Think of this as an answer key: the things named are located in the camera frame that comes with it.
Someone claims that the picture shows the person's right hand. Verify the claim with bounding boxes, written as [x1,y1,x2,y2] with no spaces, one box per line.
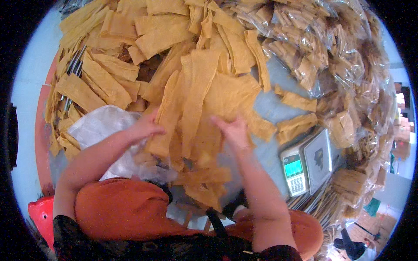
[211,115,253,150]

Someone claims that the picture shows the person's left hand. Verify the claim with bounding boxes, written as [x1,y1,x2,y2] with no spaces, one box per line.
[129,112,167,144]

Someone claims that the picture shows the bundle of yellow beancurd strips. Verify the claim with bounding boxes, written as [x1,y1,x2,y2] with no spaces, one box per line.
[144,111,233,211]

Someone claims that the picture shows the white plastic sack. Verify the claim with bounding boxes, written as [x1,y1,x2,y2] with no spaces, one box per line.
[67,105,178,184]

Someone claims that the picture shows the heap of loose beancurd sheets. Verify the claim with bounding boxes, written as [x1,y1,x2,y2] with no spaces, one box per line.
[45,0,319,170]

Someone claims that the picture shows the person's legs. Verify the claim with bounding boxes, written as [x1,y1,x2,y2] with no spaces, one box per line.
[74,178,324,261]

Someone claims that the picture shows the white digital weighing scale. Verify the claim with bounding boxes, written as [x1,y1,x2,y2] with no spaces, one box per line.
[280,128,334,198]

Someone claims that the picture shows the wooden stool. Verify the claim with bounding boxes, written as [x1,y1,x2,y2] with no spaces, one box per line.
[175,202,214,230]

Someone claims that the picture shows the metal rack bars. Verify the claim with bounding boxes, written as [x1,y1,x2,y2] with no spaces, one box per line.
[60,45,88,115]

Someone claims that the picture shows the orange table rim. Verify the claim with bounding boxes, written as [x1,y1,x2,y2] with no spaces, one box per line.
[35,49,62,196]

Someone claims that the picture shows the person's body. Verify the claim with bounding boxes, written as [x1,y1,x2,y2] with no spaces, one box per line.
[52,170,302,261]

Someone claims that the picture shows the heap of bagged beancurd packets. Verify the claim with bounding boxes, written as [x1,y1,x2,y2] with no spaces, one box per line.
[229,0,397,235]

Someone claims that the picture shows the red plastic stool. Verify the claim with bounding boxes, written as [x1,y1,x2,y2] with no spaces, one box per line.
[28,196,55,252]

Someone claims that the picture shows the green bag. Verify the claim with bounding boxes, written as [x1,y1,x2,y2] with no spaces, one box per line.
[363,197,381,218]

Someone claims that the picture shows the stack of cardboard boxes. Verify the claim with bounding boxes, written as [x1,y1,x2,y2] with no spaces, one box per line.
[392,82,416,161]

